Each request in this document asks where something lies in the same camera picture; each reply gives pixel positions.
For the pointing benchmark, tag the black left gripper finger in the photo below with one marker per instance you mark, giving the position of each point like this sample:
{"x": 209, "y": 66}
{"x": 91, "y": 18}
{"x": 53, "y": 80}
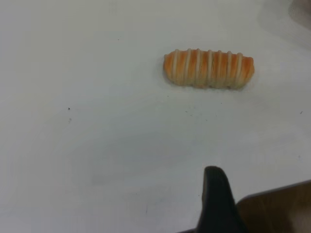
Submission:
{"x": 217, "y": 206}

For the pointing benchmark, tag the striped orange bread roll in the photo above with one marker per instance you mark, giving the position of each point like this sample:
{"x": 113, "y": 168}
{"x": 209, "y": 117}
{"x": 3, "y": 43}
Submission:
{"x": 209, "y": 69}

